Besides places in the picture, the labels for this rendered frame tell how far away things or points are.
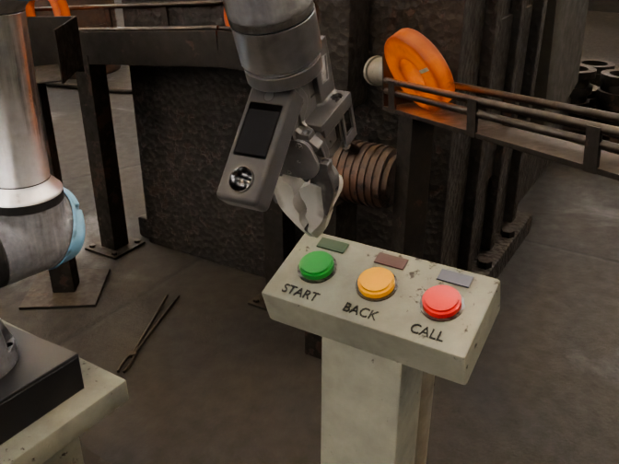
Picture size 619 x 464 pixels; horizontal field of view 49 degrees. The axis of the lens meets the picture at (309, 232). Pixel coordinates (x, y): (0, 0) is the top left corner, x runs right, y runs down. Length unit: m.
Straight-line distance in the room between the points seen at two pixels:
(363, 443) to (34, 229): 0.55
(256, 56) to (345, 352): 0.34
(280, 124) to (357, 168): 0.75
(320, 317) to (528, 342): 1.09
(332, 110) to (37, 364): 0.63
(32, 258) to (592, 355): 1.28
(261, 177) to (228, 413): 0.96
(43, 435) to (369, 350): 0.52
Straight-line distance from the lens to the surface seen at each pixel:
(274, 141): 0.61
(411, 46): 1.19
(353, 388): 0.79
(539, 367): 1.70
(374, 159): 1.34
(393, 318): 0.71
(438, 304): 0.71
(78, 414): 1.09
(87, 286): 2.00
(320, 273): 0.76
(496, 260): 1.98
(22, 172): 1.03
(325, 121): 0.65
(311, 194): 0.68
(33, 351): 1.13
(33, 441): 1.06
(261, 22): 0.58
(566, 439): 1.52
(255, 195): 0.60
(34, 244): 1.05
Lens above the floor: 0.98
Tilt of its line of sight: 26 degrees down
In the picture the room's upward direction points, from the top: straight up
